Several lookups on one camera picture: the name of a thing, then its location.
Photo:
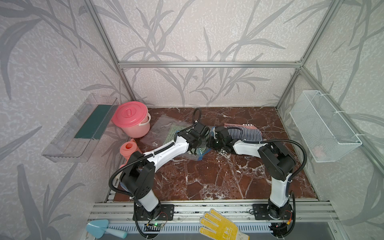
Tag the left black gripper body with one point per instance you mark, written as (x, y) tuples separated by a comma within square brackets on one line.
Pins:
[(199, 142)]

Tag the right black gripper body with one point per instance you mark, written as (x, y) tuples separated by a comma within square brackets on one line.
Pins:
[(214, 144)]

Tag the blue white striped garment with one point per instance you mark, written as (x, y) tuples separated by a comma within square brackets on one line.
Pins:
[(245, 134)]

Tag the red white striped garment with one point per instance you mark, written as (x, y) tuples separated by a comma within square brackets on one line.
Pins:
[(244, 126)]

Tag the clear plastic vacuum bag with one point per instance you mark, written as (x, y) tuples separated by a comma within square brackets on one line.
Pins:
[(163, 131)]

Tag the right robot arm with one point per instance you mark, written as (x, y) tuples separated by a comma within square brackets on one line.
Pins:
[(279, 163)]

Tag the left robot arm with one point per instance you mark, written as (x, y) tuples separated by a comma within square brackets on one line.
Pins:
[(136, 178)]

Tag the pink bucket with lid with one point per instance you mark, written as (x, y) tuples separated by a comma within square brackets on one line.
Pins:
[(133, 118)]

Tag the pink watering can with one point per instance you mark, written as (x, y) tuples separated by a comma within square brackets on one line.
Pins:
[(127, 149)]

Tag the blue dotted work glove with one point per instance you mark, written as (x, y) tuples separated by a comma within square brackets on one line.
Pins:
[(125, 183)]

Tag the yellow dotted work glove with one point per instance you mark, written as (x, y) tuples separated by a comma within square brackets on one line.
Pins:
[(215, 226)]

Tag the white wire mesh basket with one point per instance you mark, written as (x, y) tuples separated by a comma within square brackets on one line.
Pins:
[(326, 133)]

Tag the clear acrylic wall shelf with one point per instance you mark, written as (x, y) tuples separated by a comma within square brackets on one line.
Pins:
[(64, 148)]

